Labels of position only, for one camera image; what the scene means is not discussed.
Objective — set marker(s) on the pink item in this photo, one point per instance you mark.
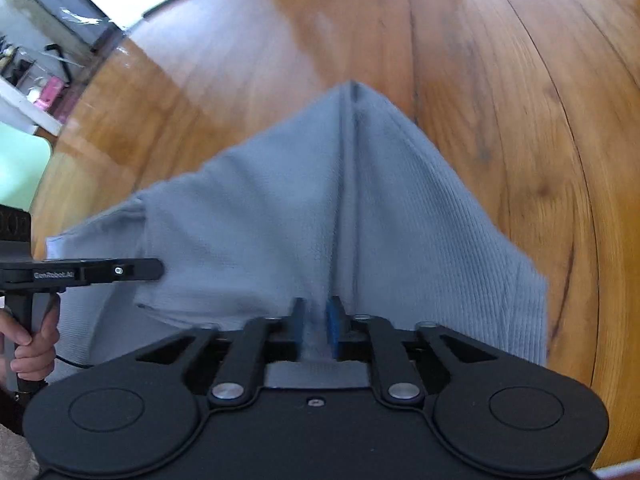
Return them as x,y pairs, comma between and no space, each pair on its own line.
47,94

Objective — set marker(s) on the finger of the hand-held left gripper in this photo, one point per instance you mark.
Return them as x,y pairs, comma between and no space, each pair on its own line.
125,270

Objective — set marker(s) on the beige cloth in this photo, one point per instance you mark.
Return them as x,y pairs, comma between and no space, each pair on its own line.
15,455

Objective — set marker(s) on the person's left hand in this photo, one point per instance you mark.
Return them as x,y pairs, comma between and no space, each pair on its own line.
35,355

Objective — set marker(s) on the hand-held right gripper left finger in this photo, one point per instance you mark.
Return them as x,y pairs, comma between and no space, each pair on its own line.
299,327

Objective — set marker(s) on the white shelf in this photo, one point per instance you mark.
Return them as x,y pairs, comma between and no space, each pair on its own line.
27,107

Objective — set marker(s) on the grey garment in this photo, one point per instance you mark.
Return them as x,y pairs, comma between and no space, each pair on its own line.
280,220

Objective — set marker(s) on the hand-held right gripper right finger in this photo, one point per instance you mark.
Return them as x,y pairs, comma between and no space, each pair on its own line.
334,329

